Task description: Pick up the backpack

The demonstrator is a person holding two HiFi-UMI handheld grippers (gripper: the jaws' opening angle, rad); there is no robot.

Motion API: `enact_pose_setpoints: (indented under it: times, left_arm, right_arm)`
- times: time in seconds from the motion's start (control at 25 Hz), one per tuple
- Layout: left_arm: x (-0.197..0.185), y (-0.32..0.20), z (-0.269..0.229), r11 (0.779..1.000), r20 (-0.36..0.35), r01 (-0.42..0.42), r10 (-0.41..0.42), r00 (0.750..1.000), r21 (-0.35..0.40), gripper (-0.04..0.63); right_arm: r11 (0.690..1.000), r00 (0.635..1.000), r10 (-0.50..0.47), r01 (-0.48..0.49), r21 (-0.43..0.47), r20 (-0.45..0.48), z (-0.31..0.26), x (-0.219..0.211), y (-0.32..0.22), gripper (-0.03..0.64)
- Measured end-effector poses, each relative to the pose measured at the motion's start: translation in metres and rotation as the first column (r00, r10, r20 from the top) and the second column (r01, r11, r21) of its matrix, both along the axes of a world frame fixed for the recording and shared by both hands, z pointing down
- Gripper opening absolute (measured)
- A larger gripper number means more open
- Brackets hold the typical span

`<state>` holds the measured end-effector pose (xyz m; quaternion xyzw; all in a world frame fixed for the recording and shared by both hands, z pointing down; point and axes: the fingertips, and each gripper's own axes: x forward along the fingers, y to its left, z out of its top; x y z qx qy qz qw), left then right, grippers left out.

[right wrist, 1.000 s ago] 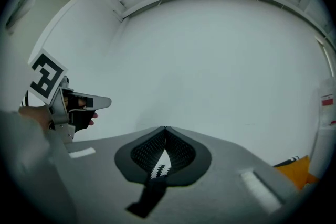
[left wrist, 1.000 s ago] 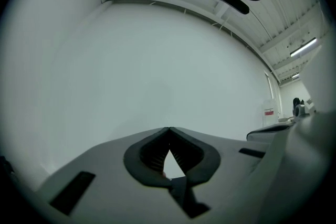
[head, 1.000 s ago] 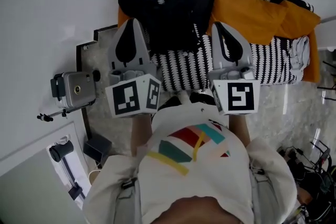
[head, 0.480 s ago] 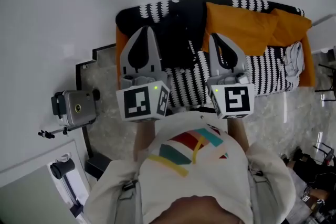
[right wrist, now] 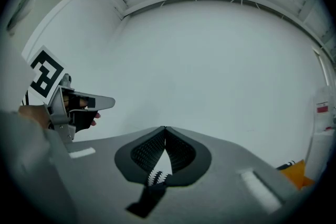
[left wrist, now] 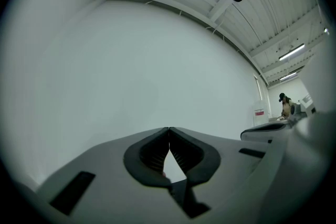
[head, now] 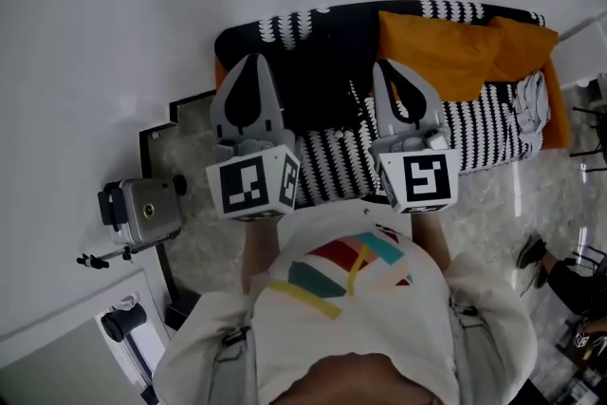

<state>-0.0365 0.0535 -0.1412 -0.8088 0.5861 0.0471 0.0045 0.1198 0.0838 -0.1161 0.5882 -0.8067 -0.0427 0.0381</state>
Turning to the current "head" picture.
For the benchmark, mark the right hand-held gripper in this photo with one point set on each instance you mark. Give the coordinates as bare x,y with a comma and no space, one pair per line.
424,180

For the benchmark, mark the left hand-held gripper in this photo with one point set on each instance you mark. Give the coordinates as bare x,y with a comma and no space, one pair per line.
246,185

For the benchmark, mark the black garment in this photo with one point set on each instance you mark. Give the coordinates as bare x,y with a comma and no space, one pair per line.
327,80

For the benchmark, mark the orange sofa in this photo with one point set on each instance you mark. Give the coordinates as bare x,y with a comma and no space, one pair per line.
557,109

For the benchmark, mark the person's left forearm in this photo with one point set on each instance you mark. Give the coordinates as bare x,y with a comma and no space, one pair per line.
261,256

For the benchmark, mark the person's right forearm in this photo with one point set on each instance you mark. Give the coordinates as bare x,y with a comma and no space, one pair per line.
431,242

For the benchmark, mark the black white patterned blanket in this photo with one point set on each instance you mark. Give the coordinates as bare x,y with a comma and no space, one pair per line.
332,166

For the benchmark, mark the crumpled white cloth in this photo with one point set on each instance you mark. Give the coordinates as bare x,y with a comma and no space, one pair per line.
533,102

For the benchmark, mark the white cabinet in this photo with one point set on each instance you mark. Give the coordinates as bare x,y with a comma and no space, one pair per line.
578,52

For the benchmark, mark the black metal chair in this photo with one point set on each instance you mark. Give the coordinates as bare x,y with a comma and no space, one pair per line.
593,133

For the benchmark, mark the metal rod with black clamp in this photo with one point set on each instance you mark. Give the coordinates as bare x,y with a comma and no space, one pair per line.
111,256

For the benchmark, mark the white shirt with colourful print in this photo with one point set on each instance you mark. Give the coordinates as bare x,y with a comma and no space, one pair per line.
379,327

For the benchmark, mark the black cylinder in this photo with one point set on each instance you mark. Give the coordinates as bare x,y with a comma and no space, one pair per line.
123,322

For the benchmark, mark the white framed window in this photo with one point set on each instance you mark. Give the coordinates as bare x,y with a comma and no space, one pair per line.
71,360

